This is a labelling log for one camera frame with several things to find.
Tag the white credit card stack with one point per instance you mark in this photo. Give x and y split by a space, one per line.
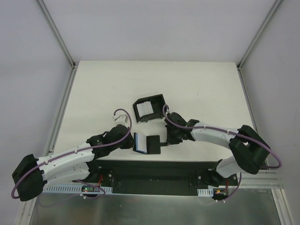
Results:
144 108

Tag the right electronics board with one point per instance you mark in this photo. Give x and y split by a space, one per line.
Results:
221 192

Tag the aluminium side rail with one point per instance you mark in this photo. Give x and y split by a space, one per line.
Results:
248 100
49 148

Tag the aluminium frame post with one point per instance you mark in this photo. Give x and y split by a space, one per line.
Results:
259 33
55 32

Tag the black card tray box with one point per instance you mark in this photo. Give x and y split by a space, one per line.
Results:
157 102

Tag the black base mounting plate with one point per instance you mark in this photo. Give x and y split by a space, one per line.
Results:
150 177

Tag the black leather card holder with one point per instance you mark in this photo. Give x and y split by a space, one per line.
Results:
149 145

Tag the left electronics board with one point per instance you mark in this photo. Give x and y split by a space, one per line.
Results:
89 189

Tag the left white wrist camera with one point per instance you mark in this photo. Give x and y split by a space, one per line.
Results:
121 120

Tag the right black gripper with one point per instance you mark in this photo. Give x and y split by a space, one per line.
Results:
169 135

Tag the left aluminium frame post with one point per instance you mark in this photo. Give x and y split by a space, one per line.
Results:
55 32

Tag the right aluminium side rail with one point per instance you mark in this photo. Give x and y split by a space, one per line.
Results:
248 100

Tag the left white cable duct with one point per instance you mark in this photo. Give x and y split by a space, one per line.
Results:
74 189

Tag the right white cable duct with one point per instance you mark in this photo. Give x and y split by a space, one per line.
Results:
205 192

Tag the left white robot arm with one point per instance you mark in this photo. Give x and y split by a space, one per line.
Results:
35 174

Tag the front aluminium extrusion rail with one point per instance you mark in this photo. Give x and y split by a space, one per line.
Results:
265 179

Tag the right aluminium frame post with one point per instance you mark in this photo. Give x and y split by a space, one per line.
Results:
259 33

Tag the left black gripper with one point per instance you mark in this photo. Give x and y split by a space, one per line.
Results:
129 141

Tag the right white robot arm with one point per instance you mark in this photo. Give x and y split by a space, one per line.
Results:
248 149

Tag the left aluminium side rail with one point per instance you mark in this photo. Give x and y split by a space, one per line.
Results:
49 148

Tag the white cable duct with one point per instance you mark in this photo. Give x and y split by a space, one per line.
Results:
205 192
74 189

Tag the electronics board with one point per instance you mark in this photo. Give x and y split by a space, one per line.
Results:
221 192
89 189

